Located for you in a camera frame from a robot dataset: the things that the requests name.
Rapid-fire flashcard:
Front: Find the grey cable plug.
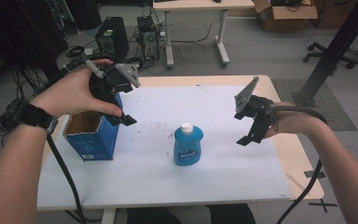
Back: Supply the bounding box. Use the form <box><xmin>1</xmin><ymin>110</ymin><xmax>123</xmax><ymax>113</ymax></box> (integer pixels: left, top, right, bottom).
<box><xmin>84</xmin><ymin>58</ymin><xmax>105</xmax><ymax>79</ymax></box>

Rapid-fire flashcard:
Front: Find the dark grey floor mat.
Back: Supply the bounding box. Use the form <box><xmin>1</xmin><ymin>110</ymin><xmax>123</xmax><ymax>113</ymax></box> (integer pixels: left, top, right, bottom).
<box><xmin>270</xmin><ymin>77</ymin><xmax>358</xmax><ymax>132</ymax></box>

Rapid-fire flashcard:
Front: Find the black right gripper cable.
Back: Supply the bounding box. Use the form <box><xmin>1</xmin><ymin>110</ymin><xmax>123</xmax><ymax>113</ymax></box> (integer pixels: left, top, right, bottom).
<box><xmin>272</xmin><ymin>104</ymin><xmax>328</xmax><ymax>224</ymax></box>

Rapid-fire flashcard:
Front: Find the black office chair base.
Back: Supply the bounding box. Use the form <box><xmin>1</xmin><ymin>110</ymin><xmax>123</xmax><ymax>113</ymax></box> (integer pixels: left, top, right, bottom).
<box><xmin>302</xmin><ymin>41</ymin><xmax>358</xmax><ymax>70</ymax></box>

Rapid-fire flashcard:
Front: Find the black metal stand post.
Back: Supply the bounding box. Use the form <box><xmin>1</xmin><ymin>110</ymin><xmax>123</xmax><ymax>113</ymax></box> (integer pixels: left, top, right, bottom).
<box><xmin>291</xmin><ymin>0</ymin><xmax>358</xmax><ymax>108</ymax></box>

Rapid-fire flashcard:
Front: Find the small open computer case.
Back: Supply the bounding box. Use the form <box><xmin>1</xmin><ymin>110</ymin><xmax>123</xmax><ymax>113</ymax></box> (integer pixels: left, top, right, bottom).
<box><xmin>135</xmin><ymin>15</ymin><xmax>162</xmax><ymax>64</ymax></box>

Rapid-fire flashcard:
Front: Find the black wristwatch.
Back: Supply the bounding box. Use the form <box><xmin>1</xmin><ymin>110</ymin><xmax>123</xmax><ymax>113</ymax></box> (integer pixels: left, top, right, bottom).
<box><xmin>7</xmin><ymin>98</ymin><xmax>60</xmax><ymax>135</ymax></box>

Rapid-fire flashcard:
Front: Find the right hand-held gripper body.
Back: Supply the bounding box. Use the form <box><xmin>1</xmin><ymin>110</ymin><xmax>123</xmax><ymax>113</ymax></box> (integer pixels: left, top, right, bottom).
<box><xmin>233</xmin><ymin>76</ymin><xmax>277</xmax><ymax>126</ymax></box>

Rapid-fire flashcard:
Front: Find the blue cardboard box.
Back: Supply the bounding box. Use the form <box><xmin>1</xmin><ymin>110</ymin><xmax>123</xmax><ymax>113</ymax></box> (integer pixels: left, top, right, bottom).
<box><xmin>62</xmin><ymin>91</ymin><xmax>125</xmax><ymax>162</ymax></box>

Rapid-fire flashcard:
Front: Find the white table mat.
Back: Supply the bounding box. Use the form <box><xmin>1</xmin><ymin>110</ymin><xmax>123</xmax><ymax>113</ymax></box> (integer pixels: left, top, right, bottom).
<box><xmin>36</xmin><ymin>85</ymin><xmax>294</xmax><ymax>210</ymax></box>

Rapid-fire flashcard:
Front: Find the dark curtain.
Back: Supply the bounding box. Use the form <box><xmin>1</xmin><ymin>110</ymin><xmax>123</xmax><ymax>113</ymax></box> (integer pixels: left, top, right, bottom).
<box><xmin>0</xmin><ymin>0</ymin><xmax>70</xmax><ymax>82</ymax></box>

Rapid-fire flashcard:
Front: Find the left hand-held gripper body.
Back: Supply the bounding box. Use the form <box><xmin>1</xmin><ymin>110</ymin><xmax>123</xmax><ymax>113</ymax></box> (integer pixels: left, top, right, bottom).
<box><xmin>88</xmin><ymin>63</ymin><xmax>142</xmax><ymax>105</ymax></box>

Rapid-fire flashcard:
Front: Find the bundle of black floor cables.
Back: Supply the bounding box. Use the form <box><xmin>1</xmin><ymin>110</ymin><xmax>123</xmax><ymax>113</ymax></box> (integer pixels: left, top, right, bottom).
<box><xmin>0</xmin><ymin>66</ymin><xmax>49</xmax><ymax>147</ymax></box>

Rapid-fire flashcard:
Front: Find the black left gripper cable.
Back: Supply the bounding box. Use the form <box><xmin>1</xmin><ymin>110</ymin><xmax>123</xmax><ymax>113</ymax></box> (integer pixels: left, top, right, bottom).
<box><xmin>46</xmin><ymin>133</ymin><xmax>88</xmax><ymax>224</ymax></box>

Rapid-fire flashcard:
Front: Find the black computer tower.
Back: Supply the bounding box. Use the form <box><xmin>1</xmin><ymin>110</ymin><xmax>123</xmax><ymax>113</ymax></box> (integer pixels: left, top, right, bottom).
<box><xmin>94</xmin><ymin>16</ymin><xmax>131</xmax><ymax>62</ymax></box>

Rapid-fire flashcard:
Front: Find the wooden desk with white legs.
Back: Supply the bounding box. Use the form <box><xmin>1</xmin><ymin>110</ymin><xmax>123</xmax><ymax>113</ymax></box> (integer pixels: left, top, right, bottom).
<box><xmin>152</xmin><ymin>0</ymin><xmax>256</xmax><ymax>70</ymax></box>

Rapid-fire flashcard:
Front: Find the person's right hand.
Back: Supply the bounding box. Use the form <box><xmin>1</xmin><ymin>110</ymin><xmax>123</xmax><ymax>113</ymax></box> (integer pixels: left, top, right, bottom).
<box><xmin>263</xmin><ymin>101</ymin><xmax>324</xmax><ymax>140</ymax></box>

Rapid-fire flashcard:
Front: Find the open brown cardboard box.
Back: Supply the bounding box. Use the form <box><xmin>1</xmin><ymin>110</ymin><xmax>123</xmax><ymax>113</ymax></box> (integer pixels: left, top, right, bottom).
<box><xmin>252</xmin><ymin>0</ymin><xmax>319</xmax><ymax>32</ymax></box>

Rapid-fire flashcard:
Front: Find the black tape cross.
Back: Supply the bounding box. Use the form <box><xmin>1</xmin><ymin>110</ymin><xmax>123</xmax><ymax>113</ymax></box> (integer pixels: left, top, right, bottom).
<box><xmin>308</xmin><ymin>198</ymin><xmax>338</xmax><ymax>215</ymax></box>

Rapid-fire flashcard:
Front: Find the blue bottle with white cap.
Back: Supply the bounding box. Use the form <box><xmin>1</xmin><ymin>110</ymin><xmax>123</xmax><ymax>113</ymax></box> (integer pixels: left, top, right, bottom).
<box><xmin>172</xmin><ymin>122</ymin><xmax>205</xmax><ymax>167</ymax></box>

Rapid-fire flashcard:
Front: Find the person's left hand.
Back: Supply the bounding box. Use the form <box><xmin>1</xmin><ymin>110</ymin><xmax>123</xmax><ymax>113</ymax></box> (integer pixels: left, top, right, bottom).
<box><xmin>30</xmin><ymin>58</ymin><xmax>124</xmax><ymax>119</ymax></box>

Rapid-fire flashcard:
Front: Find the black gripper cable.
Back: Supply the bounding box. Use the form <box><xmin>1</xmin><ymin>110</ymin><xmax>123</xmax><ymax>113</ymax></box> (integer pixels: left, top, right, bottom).
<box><xmin>46</xmin><ymin>133</ymin><xmax>88</xmax><ymax>224</ymax></box>
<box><xmin>272</xmin><ymin>104</ymin><xmax>328</xmax><ymax>224</ymax></box>

